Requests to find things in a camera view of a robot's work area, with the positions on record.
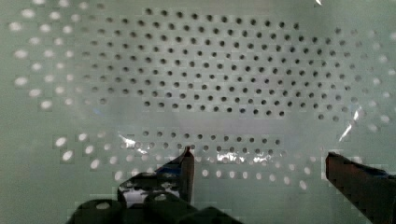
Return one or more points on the mint green oval strainer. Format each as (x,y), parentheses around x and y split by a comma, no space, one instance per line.
(94,92)

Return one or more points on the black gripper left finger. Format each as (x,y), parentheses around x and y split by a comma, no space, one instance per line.
(175,177)

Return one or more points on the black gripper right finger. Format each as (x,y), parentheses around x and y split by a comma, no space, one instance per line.
(372,191)

